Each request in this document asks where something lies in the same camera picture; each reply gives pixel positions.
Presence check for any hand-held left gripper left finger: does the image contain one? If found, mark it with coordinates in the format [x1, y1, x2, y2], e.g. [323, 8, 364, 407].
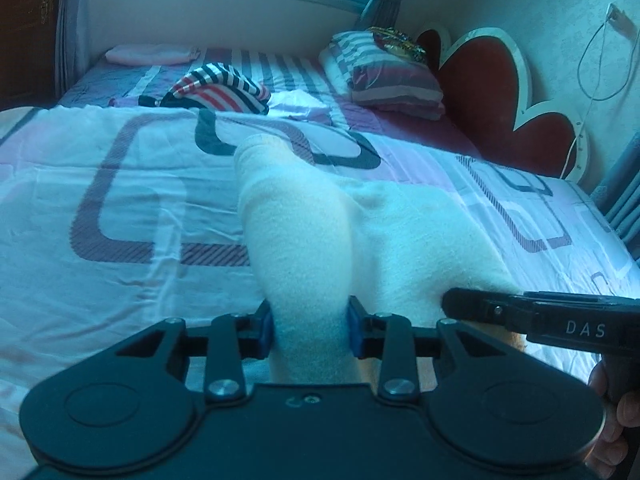
[115, 299, 274, 404]

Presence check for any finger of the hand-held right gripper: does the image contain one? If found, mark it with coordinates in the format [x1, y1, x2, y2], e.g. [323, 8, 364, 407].
[441, 287, 540, 337]

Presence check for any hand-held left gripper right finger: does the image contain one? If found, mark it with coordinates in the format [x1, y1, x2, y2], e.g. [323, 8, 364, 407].
[347, 296, 507, 404]

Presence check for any cream fleece garment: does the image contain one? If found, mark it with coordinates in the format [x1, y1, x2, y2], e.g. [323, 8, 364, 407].
[234, 135, 527, 386]

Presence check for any person's right hand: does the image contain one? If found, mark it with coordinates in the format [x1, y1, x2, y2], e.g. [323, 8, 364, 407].
[587, 360, 640, 480]

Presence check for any pink patterned quilt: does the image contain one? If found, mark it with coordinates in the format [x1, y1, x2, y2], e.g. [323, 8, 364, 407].
[0, 104, 640, 480]

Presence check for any red heart-shaped headboard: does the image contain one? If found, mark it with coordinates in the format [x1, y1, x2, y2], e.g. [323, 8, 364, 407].
[416, 23, 592, 182]

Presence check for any pale lilac cloth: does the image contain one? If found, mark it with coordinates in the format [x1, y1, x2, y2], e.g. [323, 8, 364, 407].
[266, 88, 334, 124]

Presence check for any striped pillow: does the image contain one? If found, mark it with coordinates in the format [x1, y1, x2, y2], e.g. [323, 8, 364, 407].
[318, 30, 446, 121]

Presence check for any navy red striped garment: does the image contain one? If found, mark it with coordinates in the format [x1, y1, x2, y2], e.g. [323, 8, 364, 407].
[138, 62, 272, 116]

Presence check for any bed with striped sheet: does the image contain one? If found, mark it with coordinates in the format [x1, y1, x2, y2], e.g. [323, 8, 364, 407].
[54, 46, 483, 162]

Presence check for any gold patterned cloth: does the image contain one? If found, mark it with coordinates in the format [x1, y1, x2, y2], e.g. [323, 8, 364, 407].
[366, 25, 429, 64]

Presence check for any folded pink cloth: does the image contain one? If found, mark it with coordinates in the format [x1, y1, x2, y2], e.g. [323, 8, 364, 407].
[105, 43, 204, 66]

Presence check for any brown wooden wardrobe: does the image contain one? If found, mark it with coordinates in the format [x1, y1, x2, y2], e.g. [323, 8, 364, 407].
[0, 0, 62, 112]

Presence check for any white cable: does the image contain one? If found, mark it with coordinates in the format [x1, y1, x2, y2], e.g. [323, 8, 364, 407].
[559, 2, 632, 182]

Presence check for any white wall socket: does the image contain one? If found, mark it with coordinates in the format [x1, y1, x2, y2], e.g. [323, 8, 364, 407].
[605, 2, 632, 37]

